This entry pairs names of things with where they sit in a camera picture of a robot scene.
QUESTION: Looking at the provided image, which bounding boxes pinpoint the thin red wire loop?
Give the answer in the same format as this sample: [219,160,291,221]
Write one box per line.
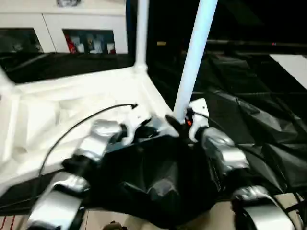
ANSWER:
[0,214,18,230]

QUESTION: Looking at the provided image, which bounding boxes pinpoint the red white box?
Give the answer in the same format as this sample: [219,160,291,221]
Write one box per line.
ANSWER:
[66,34,75,54]

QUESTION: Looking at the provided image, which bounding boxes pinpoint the black metal table frame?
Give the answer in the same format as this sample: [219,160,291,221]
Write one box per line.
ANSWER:
[0,194,42,211]

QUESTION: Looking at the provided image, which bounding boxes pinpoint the black silver ornament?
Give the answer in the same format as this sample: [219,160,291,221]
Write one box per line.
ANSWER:
[56,0,83,7]

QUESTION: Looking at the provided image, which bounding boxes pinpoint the long black bar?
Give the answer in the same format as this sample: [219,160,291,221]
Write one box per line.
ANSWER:
[205,39,307,50]

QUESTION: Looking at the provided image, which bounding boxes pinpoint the white display cabinet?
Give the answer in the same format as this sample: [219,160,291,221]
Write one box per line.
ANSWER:
[0,4,128,55]

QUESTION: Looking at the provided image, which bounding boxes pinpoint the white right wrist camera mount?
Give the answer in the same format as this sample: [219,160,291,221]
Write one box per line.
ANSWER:
[185,97,210,142]

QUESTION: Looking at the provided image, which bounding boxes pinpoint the black shiny mat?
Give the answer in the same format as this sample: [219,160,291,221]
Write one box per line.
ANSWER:
[0,50,307,226]

